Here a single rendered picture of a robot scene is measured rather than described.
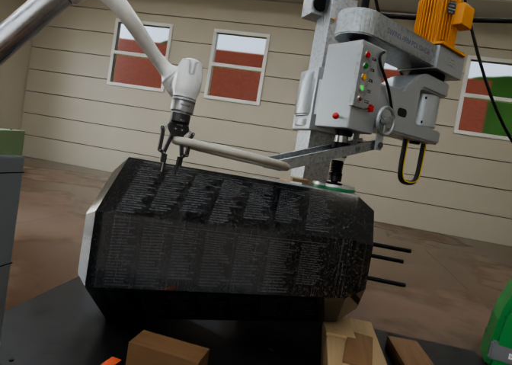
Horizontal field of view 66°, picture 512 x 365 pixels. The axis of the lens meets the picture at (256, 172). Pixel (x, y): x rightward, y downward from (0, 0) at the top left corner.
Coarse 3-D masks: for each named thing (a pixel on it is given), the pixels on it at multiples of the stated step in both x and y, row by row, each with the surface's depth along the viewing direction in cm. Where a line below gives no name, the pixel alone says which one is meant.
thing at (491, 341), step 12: (504, 288) 229; (504, 300) 217; (492, 312) 229; (504, 312) 212; (492, 324) 221; (504, 324) 210; (492, 336) 214; (504, 336) 209; (492, 348) 211; (504, 348) 209; (492, 360) 212; (504, 360) 209
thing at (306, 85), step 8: (304, 80) 265; (312, 80) 259; (320, 80) 257; (304, 88) 264; (312, 88) 259; (320, 88) 257; (304, 96) 263; (312, 96) 259; (296, 104) 270; (304, 104) 262; (296, 112) 268; (304, 112) 262
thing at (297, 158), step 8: (328, 144) 203; (352, 144) 214; (360, 144) 201; (368, 144) 205; (288, 152) 187; (296, 152) 190; (304, 152) 193; (312, 152) 183; (320, 152) 184; (328, 152) 188; (336, 152) 191; (344, 152) 194; (352, 152) 198; (360, 152) 202; (280, 160) 170; (288, 160) 173; (296, 160) 176; (304, 160) 179; (312, 160) 182; (320, 160) 185; (272, 168) 175
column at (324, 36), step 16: (336, 0) 259; (352, 0) 263; (336, 16) 261; (320, 32) 268; (320, 48) 265; (320, 64) 262; (304, 144) 269; (320, 144) 267; (304, 176) 265; (320, 176) 269
